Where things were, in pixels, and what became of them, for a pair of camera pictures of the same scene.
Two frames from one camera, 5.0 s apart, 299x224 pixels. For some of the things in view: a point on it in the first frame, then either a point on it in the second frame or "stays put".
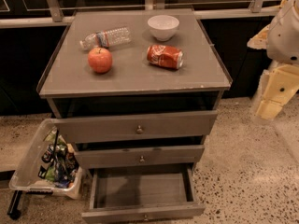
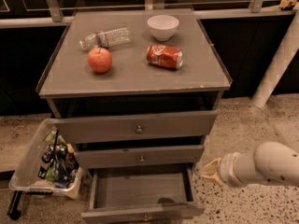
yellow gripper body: x=284 y=37 -> x=226 y=170
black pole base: x=13 y=212 stays put
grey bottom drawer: x=141 y=193 stays put
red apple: x=100 y=60 stays put
